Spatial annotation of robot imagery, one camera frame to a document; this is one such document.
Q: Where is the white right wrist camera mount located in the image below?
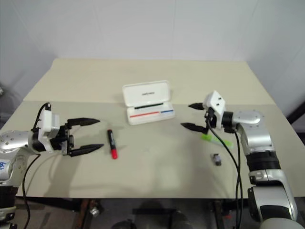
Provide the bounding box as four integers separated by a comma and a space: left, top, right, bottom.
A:
204, 90, 226, 131

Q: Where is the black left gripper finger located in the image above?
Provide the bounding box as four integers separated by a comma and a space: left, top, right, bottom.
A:
66, 117, 101, 130
69, 144, 105, 157

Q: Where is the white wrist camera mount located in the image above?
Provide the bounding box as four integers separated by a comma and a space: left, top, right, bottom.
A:
36, 109, 61, 153
204, 90, 226, 131

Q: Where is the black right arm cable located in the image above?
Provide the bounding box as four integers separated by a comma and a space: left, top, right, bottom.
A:
205, 114, 244, 229

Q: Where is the black stand leg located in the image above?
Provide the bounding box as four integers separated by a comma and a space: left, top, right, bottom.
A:
285, 94, 305, 125

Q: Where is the small grey sharpener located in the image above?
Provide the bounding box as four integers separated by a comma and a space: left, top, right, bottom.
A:
210, 153, 223, 166

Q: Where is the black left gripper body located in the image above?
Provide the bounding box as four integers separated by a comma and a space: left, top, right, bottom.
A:
49, 123, 73, 157

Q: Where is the white hard pencil case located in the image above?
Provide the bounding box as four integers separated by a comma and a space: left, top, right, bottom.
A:
122, 80, 177, 126

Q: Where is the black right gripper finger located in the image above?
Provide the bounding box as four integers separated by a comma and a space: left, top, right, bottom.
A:
188, 102, 205, 111
181, 122, 208, 134

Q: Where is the red and black marker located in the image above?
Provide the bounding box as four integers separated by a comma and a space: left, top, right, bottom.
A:
106, 129, 119, 160

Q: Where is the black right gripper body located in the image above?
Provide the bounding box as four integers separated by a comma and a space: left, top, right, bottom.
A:
203, 107, 215, 134

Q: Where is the green ruler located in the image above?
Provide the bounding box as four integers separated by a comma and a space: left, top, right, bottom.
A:
201, 134, 234, 147

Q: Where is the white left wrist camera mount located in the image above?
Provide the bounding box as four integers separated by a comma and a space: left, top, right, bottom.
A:
36, 109, 61, 153

